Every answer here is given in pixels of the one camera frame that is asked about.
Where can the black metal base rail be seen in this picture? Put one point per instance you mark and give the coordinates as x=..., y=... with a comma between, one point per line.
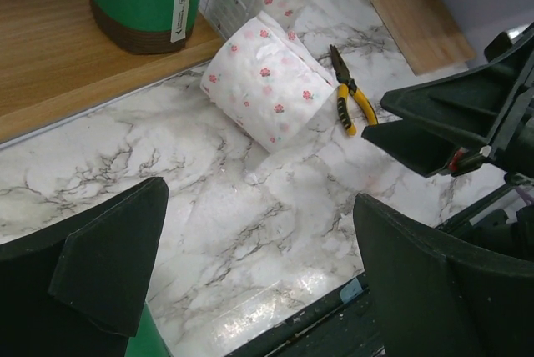
x=343, y=322

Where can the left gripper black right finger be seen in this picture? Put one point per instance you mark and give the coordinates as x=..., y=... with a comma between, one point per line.
x=437, y=295

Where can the green wrapped brown paper roll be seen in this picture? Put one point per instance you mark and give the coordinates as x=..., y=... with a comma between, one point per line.
x=148, y=341

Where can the white wire wooden shelf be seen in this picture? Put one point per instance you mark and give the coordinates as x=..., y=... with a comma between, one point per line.
x=55, y=63

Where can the yellow handled pliers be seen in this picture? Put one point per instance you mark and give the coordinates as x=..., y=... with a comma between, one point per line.
x=349, y=89

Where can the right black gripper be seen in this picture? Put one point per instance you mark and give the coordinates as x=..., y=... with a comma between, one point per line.
x=455, y=125

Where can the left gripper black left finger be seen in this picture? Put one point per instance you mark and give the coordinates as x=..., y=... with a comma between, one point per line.
x=78, y=287

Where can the pink dotted paper roll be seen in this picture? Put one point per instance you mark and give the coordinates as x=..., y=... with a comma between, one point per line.
x=265, y=80

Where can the wooden board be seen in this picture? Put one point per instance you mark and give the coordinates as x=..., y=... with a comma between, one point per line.
x=425, y=32

